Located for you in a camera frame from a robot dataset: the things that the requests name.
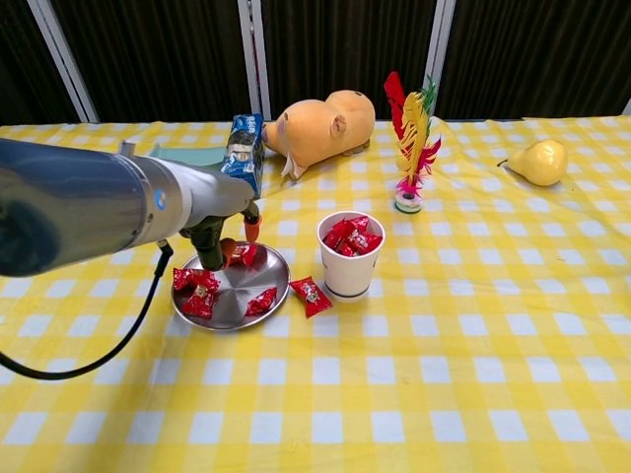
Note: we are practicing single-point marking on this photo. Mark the black pleated curtain panel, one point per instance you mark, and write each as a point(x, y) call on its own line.
point(542, 59)
point(345, 44)
point(20, 59)
point(158, 59)

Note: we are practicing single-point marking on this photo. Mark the blue cookie box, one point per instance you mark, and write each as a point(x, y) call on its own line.
point(244, 148)

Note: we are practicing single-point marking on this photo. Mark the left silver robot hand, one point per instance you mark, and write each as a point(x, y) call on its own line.
point(219, 194)

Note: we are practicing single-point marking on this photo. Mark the yellow pear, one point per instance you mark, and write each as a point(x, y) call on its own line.
point(539, 162)

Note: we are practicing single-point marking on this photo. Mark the white metal frame post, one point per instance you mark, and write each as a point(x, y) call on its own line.
point(628, 109)
point(439, 59)
point(63, 64)
point(254, 59)

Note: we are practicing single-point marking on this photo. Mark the white paper cup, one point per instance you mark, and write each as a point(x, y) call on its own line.
point(345, 281)

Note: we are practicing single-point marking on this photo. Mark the red candy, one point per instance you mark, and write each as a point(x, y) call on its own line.
point(310, 294)
point(360, 222)
point(261, 301)
point(199, 301)
point(365, 242)
point(189, 278)
point(337, 234)
point(244, 255)

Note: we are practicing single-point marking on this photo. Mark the colourful feather shuttlecock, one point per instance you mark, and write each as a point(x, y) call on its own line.
point(413, 128)

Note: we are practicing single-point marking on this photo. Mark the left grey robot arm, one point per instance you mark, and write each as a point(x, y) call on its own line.
point(74, 207)

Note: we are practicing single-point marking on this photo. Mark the round steel plate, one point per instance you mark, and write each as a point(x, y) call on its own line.
point(236, 295)

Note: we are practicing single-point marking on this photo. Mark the orange plush animal toy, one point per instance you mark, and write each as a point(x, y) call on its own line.
point(315, 133)

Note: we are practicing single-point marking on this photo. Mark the teal plastic dustpan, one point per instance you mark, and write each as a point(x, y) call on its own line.
point(197, 155)

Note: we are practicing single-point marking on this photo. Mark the yellow white checked tablecloth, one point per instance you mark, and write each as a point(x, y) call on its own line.
point(443, 345)

